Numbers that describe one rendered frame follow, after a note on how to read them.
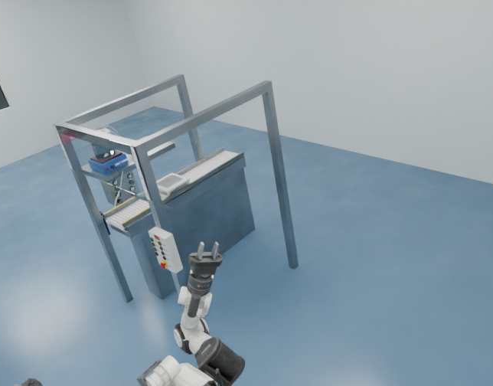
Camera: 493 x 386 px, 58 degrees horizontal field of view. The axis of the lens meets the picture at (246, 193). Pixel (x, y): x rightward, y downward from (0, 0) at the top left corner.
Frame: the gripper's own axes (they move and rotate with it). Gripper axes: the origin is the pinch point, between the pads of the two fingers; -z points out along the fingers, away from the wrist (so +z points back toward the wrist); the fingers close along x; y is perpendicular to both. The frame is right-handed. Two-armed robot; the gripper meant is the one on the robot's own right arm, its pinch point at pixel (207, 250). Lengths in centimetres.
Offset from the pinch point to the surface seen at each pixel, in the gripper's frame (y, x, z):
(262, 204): 255, -163, 140
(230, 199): 208, -102, 107
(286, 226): 143, -127, 91
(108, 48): 741, -37, 120
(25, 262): 290, 72, 244
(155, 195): 102, -5, 41
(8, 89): 663, 117, 191
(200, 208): 193, -70, 108
